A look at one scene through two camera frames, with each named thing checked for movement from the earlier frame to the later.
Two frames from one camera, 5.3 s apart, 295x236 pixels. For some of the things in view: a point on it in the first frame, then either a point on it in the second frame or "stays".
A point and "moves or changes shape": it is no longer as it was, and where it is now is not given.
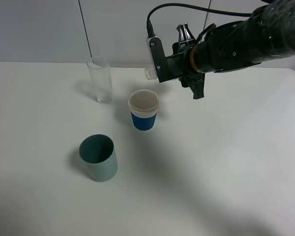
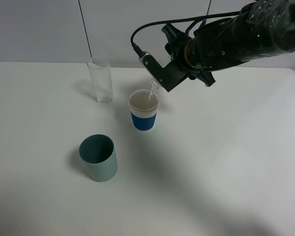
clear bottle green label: (150, 72) moves or changes shape
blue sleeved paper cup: (143, 104) stays
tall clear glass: (100, 68) stays
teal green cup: (98, 151) stays
